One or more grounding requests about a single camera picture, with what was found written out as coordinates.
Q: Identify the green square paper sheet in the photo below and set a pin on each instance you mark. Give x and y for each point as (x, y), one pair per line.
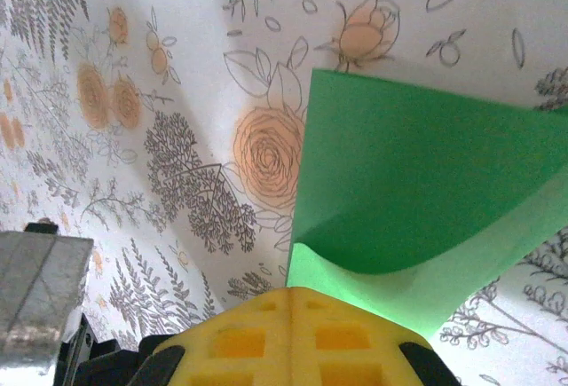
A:
(399, 173)

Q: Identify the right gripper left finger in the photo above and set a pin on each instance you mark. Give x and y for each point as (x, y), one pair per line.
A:
(239, 341)

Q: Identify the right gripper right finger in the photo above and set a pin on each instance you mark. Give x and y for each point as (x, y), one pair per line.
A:
(346, 346)

